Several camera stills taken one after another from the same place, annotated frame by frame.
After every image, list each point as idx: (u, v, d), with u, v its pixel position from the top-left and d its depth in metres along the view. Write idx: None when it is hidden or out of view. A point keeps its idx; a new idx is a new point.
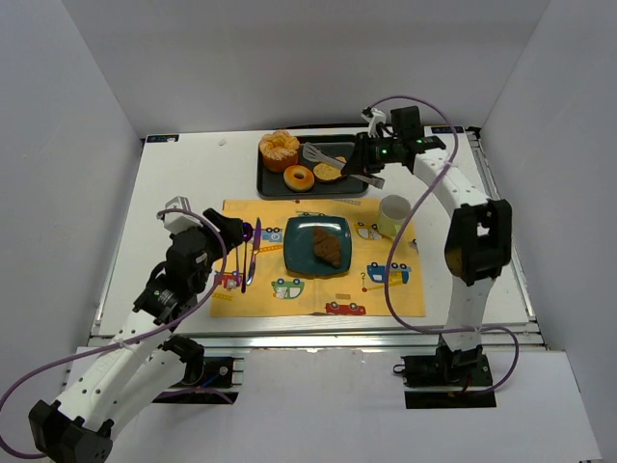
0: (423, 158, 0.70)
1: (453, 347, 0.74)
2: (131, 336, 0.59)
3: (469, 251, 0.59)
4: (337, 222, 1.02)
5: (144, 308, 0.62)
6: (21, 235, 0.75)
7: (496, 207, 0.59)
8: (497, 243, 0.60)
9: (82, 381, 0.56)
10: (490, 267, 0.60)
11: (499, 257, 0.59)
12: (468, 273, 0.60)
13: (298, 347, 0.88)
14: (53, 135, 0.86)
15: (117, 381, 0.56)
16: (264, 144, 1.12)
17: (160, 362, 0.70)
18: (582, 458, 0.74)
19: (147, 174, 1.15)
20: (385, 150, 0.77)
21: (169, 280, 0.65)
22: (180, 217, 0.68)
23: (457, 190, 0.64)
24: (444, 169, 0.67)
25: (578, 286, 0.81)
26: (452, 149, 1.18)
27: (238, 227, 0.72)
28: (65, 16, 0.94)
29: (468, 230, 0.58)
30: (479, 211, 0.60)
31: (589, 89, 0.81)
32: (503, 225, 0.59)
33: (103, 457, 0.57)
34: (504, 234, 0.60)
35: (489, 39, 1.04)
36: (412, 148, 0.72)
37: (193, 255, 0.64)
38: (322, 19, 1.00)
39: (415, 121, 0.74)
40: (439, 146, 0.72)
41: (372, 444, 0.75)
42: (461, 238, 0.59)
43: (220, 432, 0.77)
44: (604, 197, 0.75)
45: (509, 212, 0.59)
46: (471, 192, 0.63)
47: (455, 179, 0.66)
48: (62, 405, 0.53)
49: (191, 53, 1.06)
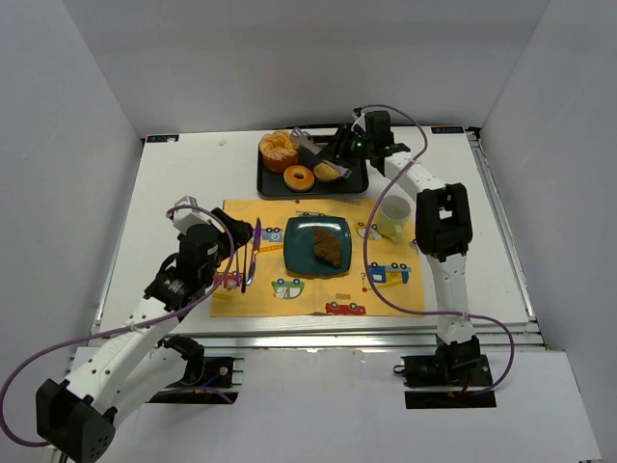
0: (389, 160, 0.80)
1: (449, 340, 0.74)
2: (143, 321, 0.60)
3: (436, 230, 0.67)
4: (338, 222, 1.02)
5: (154, 295, 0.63)
6: (21, 235, 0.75)
7: (453, 190, 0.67)
8: (460, 223, 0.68)
9: (92, 362, 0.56)
10: (456, 243, 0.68)
11: (462, 233, 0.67)
12: (439, 251, 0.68)
13: (298, 347, 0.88)
14: (53, 137, 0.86)
15: (126, 364, 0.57)
16: (264, 144, 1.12)
17: (161, 359, 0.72)
18: (583, 458, 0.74)
19: (147, 174, 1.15)
20: (359, 145, 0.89)
21: (180, 271, 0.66)
22: (190, 215, 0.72)
23: (419, 180, 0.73)
24: (408, 165, 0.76)
25: (578, 286, 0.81)
26: (450, 149, 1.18)
27: (242, 227, 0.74)
28: (64, 16, 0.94)
29: (427, 211, 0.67)
30: (440, 195, 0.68)
31: (590, 88, 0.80)
32: (462, 204, 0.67)
33: (104, 446, 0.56)
34: (464, 214, 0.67)
35: (489, 38, 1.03)
36: (382, 153, 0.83)
37: (204, 246, 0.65)
38: (322, 19, 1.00)
39: (386, 128, 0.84)
40: (404, 149, 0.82)
41: (371, 444, 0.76)
42: (425, 220, 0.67)
43: (220, 432, 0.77)
44: (604, 197, 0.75)
45: (464, 193, 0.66)
46: (432, 180, 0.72)
47: (418, 173, 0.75)
48: (70, 385, 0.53)
49: (190, 53, 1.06)
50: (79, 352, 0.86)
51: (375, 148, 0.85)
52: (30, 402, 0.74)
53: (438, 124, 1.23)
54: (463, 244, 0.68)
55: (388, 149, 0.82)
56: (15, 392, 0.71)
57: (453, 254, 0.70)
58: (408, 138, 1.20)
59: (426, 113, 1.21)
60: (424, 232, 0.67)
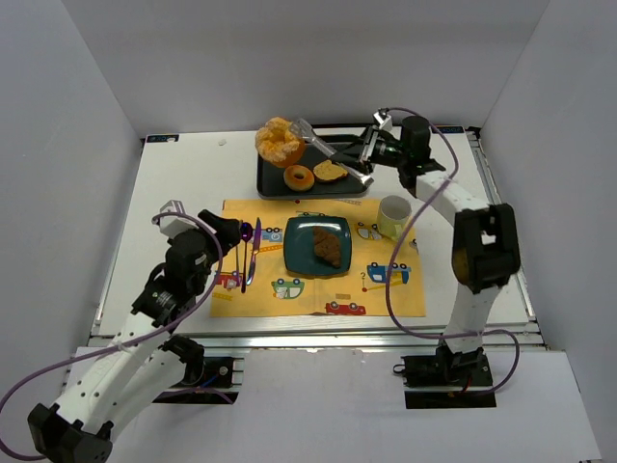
0: (422, 178, 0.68)
1: (453, 349, 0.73)
2: (130, 339, 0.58)
3: (476, 257, 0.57)
4: (338, 222, 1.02)
5: (142, 310, 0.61)
6: (21, 235, 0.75)
7: (497, 210, 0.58)
8: (504, 249, 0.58)
9: (81, 384, 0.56)
10: (500, 274, 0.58)
11: (509, 261, 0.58)
12: (475, 282, 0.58)
13: (297, 348, 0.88)
14: (52, 137, 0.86)
15: (116, 384, 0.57)
16: (263, 145, 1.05)
17: (159, 364, 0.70)
18: (582, 458, 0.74)
19: (147, 174, 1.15)
20: (390, 150, 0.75)
21: (169, 281, 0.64)
22: (175, 221, 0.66)
23: (458, 199, 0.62)
24: (443, 183, 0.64)
25: (577, 286, 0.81)
26: (450, 149, 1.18)
27: (236, 227, 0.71)
28: (64, 15, 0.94)
29: (469, 232, 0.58)
30: (482, 217, 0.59)
31: (591, 88, 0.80)
32: (508, 228, 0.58)
33: (103, 457, 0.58)
34: (510, 238, 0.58)
35: (489, 39, 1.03)
36: (414, 174, 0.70)
37: (192, 258, 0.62)
38: (322, 19, 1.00)
39: (424, 144, 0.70)
40: (439, 170, 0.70)
41: (371, 444, 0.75)
42: (464, 244, 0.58)
43: (220, 432, 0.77)
44: (604, 196, 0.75)
45: (511, 215, 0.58)
46: (473, 200, 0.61)
47: (456, 191, 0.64)
48: (60, 409, 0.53)
49: (190, 53, 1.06)
50: (80, 352, 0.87)
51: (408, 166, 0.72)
52: (30, 401, 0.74)
53: (438, 124, 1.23)
54: (508, 274, 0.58)
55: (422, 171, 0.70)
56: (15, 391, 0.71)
57: (491, 286, 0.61)
58: None
59: (427, 113, 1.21)
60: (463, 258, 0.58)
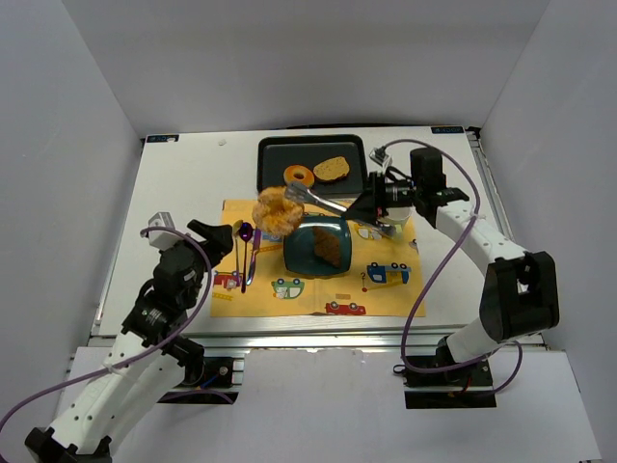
0: (445, 211, 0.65)
1: (456, 358, 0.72)
2: (120, 360, 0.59)
3: (512, 312, 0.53)
4: (337, 222, 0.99)
5: (132, 329, 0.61)
6: (21, 235, 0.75)
7: (535, 261, 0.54)
8: (542, 302, 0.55)
9: (74, 407, 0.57)
10: (536, 327, 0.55)
11: (546, 316, 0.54)
12: (508, 336, 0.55)
13: (298, 347, 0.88)
14: (53, 136, 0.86)
15: (109, 405, 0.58)
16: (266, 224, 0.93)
17: (157, 369, 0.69)
18: (582, 458, 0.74)
19: (147, 174, 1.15)
20: (404, 193, 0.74)
21: (158, 297, 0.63)
22: (164, 233, 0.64)
23: (488, 242, 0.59)
24: (471, 222, 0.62)
25: (577, 286, 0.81)
26: (450, 149, 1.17)
27: (227, 235, 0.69)
28: (64, 14, 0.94)
29: (507, 288, 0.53)
30: (517, 265, 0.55)
31: (591, 87, 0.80)
32: (547, 281, 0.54)
33: None
34: (549, 292, 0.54)
35: (489, 38, 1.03)
36: (433, 202, 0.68)
37: (180, 273, 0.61)
38: (322, 18, 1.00)
39: (438, 172, 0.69)
40: (461, 198, 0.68)
41: (371, 443, 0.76)
42: (500, 300, 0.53)
43: (221, 432, 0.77)
44: (605, 196, 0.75)
45: (550, 268, 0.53)
46: (505, 245, 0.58)
47: (484, 231, 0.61)
48: (55, 433, 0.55)
49: (190, 53, 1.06)
50: (80, 352, 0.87)
51: (424, 194, 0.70)
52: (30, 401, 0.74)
53: (438, 124, 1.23)
54: (543, 328, 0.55)
55: (443, 199, 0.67)
56: (15, 391, 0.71)
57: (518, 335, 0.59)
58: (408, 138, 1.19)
59: (427, 113, 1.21)
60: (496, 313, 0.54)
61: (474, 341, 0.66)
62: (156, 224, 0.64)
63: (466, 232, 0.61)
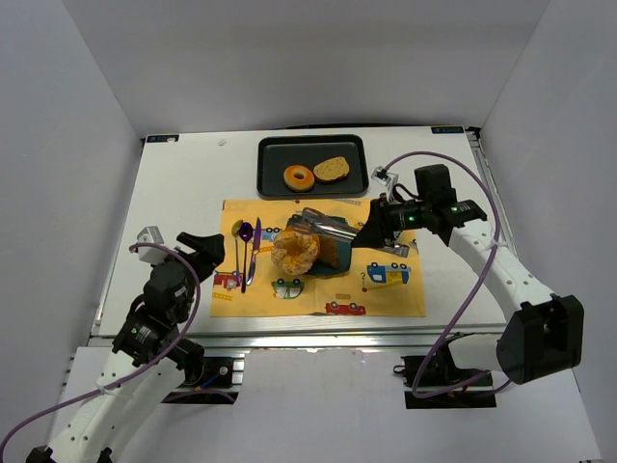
0: (462, 232, 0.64)
1: (459, 365, 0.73)
2: (113, 380, 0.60)
3: (535, 357, 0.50)
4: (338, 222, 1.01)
5: (123, 347, 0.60)
6: (21, 236, 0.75)
7: (563, 306, 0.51)
8: (566, 347, 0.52)
9: (70, 427, 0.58)
10: (555, 367, 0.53)
11: (566, 359, 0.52)
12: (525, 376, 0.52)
13: (298, 348, 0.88)
14: (53, 136, 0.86)
15: (104, 423, 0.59)
16: (285, 265, 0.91)
17: (155, 375, 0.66)
18: (582, 458, 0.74)
19: (147, 175, 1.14)
20: (412, 219, 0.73)
21: (148, 313, 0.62)
22: (152, 249, 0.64)
23: (512, 280, 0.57)
24: (493, 251, 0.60)
25: (577, 286, 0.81)
26: (451, 149, 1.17)
27: (217, 246, 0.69)
28: (65, 14, 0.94)
29: (534, 336, 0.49)
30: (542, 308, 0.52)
31: (592, 88, 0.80)
32: (574, 327, 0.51)
33: None
34: (574, 339, 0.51)
35: (490, 38, 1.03)
36: (445, 215, 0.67)
37: (172, 289, 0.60)
38: (323, 18, 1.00)
39: (444, 183, 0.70)
40: (477, 217, 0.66)
41: (370, 443, 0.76)
42: (524, 345, 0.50)
43: (220, 432, 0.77)
44: (605, 196, 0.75)
45: (577, 314, 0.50)
46: (530, 284, 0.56)
47: (509, 266, 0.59)
48: (53, 453, 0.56)
49: (190, 53, 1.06)
50: (80, 352, 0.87)
51: (436, 208, 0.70)
52: (30, 402, 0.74)
53: (438, 124, 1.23)
54: (565, 367, 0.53)
55: (458, 213, 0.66)
56: (13, 392, 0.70)
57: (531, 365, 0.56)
58: (408, 138, 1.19)
59: (427, 113, 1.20)
60: (519, 354, 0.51)
61: (477, 356, 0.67)
62: (145, 238, 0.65)
63: (488, 266, 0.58)
